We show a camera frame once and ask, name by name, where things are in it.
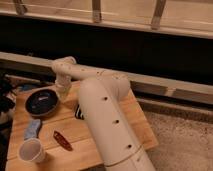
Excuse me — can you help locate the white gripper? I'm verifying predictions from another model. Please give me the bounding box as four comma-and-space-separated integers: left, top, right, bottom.
55, 74, 71, 99

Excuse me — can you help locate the dark blue ceramic bowl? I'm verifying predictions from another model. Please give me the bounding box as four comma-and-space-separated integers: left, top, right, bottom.
25, 89, 59, 117

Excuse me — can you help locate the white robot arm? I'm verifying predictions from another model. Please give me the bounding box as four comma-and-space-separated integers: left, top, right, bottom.
51, 57, 156, 171

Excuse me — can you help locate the black striped rectangular object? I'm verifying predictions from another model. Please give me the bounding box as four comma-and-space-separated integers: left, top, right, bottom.
75, 105, 84, 120

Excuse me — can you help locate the red oblong object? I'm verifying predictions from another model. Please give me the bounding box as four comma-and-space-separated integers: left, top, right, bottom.
53, 131, 72, 151

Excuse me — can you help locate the wooden table board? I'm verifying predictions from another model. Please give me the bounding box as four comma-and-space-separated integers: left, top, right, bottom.
5, 78, 160, 171

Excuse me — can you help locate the white plastic cup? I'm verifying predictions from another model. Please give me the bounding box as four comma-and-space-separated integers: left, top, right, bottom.
17, 138, 46, 163

